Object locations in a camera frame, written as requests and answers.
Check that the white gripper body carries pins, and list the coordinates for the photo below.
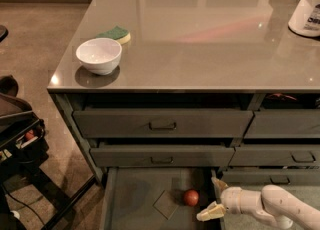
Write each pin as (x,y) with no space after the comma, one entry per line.
(230,198)

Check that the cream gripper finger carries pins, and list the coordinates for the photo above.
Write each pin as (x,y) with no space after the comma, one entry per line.
(220,185)
(213,211)

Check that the red apple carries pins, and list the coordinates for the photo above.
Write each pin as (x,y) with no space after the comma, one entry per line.
(191,197)

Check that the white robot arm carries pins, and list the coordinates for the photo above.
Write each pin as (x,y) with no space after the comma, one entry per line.
(272,206)

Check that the bottom right drawer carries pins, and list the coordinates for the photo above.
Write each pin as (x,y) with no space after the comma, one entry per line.
(276,177)

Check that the square tag in drawer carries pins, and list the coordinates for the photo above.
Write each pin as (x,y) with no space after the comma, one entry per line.
(166,204)

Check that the top right drawer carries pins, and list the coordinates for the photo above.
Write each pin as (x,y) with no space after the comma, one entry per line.
(287,123)

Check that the middle right drawer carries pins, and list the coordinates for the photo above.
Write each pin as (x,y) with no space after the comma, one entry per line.
(276,155)

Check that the open bottom left drawer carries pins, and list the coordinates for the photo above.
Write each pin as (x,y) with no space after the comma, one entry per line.
(131,192)

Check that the middle left drawer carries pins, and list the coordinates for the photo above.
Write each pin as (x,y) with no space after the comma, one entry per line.
(161,156)

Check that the grey drawer cabinet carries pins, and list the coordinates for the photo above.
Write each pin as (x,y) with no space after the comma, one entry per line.
(195,54)

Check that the top left drawer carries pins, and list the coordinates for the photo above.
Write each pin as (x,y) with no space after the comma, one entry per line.
(162,123)

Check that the white ceramic bowl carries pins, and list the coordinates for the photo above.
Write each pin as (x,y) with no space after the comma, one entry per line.
(100,56)

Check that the green yellow sponge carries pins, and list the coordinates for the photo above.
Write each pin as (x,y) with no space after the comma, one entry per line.
(117,33)

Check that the white plastic canister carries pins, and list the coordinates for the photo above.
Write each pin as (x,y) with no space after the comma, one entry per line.
(305,20)

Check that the black cart with items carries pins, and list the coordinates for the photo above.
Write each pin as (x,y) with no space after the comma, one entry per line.
(21,136)

